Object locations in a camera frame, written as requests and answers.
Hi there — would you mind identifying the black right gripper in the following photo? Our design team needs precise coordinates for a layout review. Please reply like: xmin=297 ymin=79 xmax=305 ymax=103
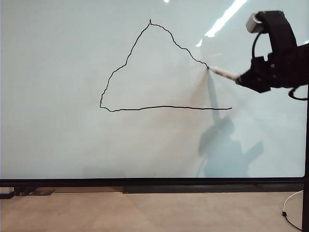
xmin=235 ymin=45 xmax=300 ymax=94

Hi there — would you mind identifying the white whiteboard marker pen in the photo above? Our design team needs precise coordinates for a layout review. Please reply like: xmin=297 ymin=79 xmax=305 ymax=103
xmin=207 ymin=66 xmax=239 ymax=82

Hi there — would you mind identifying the black whiteboard pen tray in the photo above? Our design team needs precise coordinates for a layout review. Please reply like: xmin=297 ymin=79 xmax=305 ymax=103
xmin=122 ymin=185 xmax=305 ymax=195

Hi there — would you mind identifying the black whiteboard stand leg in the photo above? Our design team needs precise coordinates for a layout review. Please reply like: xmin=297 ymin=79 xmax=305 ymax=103
xmin=301 ymin=183 xmax=309 ymax=232

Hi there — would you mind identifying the black camera cable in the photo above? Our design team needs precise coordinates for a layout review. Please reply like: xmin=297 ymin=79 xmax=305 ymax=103
xmin=252 ymin=32 xmax=263 ymax=59

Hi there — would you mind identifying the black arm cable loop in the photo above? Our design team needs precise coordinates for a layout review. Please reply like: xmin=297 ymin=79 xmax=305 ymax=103
xmin=288 ymin=84 xmax=309 ymax=101

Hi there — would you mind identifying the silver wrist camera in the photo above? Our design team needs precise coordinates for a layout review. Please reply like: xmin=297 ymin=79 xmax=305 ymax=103
xmin=245 ymin=13 xmax=264 ymax=34

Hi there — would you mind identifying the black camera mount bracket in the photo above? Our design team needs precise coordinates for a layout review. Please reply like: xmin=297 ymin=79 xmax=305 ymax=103
xmin=258 ymin=10 xmax=298 ymax=58

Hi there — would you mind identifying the white cable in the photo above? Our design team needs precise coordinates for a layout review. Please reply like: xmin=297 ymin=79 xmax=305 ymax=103
xmin=283 ymin=190 xmax=305 ymax=213

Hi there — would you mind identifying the black cable with plug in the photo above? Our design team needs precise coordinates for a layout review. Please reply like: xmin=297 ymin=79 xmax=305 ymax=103
xmin=281 ymin=211 xmax=304 ymax=232

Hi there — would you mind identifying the white glass whiteboard black frame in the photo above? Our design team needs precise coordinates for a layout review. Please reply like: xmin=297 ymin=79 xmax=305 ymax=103
xmin=0 ymin=0 xmax=309 ymax=188

